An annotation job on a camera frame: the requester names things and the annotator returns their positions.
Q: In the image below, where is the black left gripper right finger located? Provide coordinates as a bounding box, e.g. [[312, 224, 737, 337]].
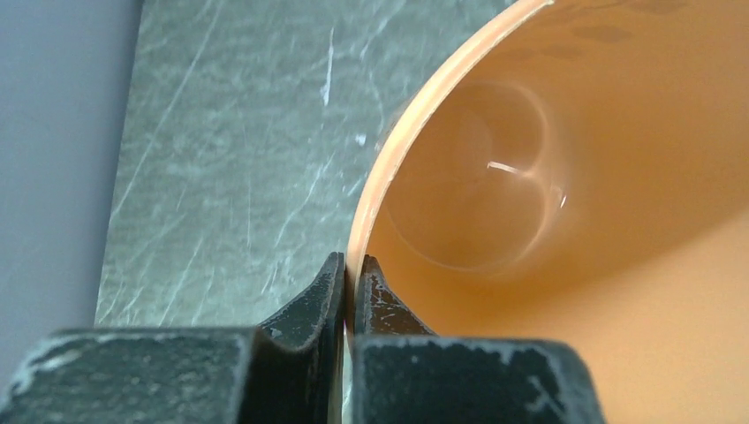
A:
[[351, 256, 606, 423]]

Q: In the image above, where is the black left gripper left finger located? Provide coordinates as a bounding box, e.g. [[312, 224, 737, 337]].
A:
[[1, 253, 344, 423]]

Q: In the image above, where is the large orange plastic bucket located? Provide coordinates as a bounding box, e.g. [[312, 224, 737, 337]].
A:
[[346, 1, 748, 423]]

